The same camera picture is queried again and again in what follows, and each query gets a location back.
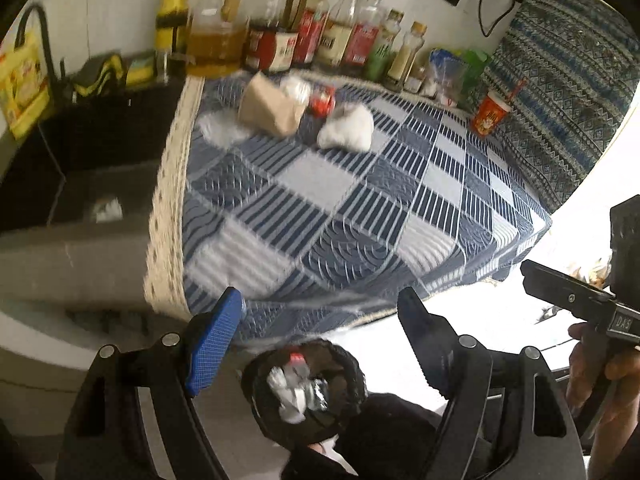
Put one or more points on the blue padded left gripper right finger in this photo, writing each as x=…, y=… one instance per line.
x=429, y=338

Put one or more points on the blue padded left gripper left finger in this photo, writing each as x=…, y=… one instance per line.
x=208, y=337

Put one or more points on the red orange snack wrapper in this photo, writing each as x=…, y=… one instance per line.
x=322, y=100

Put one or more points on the small white plastic bag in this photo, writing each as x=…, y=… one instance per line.
x=296, y=89

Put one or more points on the black trash bin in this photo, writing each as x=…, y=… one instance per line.
x=303, y=394

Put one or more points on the black kitchen sink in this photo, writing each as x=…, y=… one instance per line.
x=98, y=155

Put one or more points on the right hand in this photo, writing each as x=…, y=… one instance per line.
x=623, y=369

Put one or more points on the white tissue in drain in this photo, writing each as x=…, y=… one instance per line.
x=107, y=209

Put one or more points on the blue white patterned tablecloth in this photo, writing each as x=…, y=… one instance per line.
x=316, y=240

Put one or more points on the white crumpled tissue bag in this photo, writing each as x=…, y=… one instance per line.
x=349, y=127

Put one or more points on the red paper cup with straw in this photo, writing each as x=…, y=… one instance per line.
x=493, y=109

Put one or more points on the crumpled brown paper bag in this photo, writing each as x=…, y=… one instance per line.
x=264, y=106

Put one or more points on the blue patterned fabric cover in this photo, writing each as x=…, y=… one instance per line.
x=579, y=63

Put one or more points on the small brown spice jar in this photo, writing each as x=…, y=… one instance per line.
x=415, y=79

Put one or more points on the blue white snack bags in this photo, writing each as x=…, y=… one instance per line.
x=444, y=77

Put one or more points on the green label small bottle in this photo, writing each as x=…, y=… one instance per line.
x=382, y=48

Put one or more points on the green plastic package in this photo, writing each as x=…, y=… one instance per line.
x=475, y=61

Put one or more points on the chrome soap dispenser pump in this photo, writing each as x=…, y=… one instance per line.
x=170, y=66

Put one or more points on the small sesame oil bottle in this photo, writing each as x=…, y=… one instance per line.
x=411, y=44

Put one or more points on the yellow green sponge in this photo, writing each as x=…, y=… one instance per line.
x=140, y=69

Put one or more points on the yellow black dish cloth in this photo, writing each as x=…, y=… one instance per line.
x=101, y=74

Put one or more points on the red blue label bottle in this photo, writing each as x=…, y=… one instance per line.
x=368, y=23

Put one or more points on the black faucet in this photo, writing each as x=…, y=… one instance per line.
x=56, y=85

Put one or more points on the yellow dish soap bottle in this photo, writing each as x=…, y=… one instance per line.
x=24, y=90

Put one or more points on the yellow cap vinegar bottle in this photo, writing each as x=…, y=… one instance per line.
x=335, y=35

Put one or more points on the green yellow glass bottle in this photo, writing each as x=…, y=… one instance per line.
x=170, y=26

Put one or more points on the red label dark bottle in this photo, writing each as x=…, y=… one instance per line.
x=309, y=32

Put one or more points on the large cooking oil jug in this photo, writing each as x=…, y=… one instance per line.
x=217, y=31

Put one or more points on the soy sauce jug white label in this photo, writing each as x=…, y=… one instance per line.
x=272, y=35

